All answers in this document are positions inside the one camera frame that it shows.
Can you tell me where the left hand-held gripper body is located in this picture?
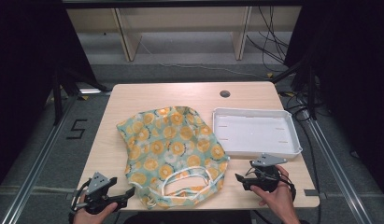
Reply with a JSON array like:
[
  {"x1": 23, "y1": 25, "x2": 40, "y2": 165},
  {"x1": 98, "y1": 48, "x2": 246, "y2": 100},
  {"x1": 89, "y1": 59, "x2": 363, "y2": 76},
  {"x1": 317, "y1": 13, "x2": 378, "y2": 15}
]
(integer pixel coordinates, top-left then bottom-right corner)
[{"x1": 82, "y1": 172, "x2": 128, "y2": 216}]

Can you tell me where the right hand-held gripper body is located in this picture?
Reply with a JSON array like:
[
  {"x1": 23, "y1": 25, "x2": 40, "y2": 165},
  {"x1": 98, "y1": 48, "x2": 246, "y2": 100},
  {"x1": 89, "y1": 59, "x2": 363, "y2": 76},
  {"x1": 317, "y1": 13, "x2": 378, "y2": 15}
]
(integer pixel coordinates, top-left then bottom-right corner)
[{"x1": 250, "y1": 152, "x2": 288, "y2": 193}]

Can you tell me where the white plastic tray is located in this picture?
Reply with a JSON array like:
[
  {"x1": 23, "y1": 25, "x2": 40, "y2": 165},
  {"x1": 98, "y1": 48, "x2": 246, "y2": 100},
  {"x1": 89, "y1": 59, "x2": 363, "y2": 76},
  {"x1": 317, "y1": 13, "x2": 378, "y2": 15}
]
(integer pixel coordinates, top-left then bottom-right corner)
[{"x1": 211, "y1": 106, "x2": 304, "y2": 161}]

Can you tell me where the green orange-print cloth bag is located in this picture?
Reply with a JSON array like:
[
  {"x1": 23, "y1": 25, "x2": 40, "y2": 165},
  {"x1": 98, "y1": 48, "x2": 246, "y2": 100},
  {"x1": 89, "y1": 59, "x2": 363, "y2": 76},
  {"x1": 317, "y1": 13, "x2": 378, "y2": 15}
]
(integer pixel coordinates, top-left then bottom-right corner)
[{"x1": 116, "y1": 105, "x2": 231, "y2": 210}]

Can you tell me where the person's right hand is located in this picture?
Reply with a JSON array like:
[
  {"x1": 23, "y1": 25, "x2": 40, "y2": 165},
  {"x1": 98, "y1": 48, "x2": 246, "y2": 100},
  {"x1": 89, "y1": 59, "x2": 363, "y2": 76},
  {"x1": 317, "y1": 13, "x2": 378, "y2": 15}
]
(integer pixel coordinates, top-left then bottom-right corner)
[{"x1": 249, "y1": 164, "x2": 302, "y2": 224}]

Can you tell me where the person's left hand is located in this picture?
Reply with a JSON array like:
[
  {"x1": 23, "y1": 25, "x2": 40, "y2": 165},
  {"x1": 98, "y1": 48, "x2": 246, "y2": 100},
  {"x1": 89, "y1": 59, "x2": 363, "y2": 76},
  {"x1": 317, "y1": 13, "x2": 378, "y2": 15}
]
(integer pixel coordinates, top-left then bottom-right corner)
[{"x1": 72, "y1": 202, "x2": 119, "y2": 224}]

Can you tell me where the black metal stand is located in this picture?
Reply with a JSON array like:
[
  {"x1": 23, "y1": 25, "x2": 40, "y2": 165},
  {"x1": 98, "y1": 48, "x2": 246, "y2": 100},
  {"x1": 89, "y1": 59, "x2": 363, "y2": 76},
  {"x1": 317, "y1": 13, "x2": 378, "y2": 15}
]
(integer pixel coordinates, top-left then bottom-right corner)
[
  {"x1": 50, "y1": 66, "x2": 111, "y2": 126},
  {"x1": 270, "y1": 57, "x2": 320, "y2": 121}
]

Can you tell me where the black curtain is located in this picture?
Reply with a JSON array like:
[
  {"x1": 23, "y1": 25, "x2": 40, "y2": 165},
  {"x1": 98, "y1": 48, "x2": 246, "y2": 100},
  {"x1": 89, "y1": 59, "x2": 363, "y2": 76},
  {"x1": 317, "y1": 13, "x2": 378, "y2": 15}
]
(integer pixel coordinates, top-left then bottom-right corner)
[
  {"x1": 284, "y1": 0, "x2": 384, "y2": 200},
  {"x1": 0, "y1": 0, "x2": 99, "y2": 195}
]

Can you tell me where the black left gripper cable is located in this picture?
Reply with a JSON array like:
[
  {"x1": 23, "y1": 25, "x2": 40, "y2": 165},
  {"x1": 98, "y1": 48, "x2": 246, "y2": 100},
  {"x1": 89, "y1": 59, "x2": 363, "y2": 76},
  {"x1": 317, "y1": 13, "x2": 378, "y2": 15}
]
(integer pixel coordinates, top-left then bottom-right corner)
[{"x1": 68, "y1": 179, "x2": 92, "y2": 218}]

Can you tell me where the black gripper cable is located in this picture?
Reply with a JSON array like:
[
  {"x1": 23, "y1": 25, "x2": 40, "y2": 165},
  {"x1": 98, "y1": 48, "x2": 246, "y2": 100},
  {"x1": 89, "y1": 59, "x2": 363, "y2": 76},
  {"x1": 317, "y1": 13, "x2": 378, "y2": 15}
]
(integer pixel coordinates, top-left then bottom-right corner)
[
  {"x1": 281, "y1": 176, "x2": 297, "y2": 202},
  {"x1": 68, "y1": 179, "x2": 92, "y2": 218}
]

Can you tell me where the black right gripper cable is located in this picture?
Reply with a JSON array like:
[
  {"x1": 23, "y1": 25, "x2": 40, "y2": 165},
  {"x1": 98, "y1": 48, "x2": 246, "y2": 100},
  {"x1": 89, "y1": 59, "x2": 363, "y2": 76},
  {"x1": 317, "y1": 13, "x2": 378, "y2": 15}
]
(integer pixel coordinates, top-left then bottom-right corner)
[{"x1": 281, "y1": 176, "x2": 297, "y2": 202}]

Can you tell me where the black floor cable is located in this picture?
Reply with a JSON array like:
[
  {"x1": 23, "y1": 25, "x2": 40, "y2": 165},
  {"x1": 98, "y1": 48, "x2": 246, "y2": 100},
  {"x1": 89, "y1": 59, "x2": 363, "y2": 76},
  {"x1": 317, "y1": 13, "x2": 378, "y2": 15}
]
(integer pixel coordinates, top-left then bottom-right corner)
[{"x1": 277, "y1": 89, "x2": 324, "y2": 224}]

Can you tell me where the aluminium floor rail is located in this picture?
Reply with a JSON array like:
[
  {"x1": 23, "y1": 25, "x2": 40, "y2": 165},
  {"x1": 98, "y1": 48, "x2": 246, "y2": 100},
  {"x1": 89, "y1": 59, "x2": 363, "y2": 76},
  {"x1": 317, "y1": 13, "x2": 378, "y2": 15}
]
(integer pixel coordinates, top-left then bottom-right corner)
[
  {"x1": 1, "y1": 88, "x2": 112, "y2": 224},
  {"x1": 300, "y1": 106, "x2": 376, "y2": 224}
]

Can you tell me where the white floor cable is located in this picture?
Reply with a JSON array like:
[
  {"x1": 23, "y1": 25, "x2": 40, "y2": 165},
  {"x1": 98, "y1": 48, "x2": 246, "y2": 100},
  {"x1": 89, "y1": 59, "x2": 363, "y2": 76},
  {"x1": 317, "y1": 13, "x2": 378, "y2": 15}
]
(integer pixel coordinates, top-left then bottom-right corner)
[{"x1": 138, "y1": 38, "x2": 269, "y2": 80}]

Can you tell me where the bundle of black cables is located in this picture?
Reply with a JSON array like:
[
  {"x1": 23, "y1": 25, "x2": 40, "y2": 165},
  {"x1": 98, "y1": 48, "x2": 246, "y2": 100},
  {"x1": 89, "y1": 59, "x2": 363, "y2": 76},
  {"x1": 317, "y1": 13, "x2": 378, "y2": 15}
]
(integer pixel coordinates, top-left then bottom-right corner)
[{"x1": 245, "y1": 5, "x2": 291, "y2": 73}]

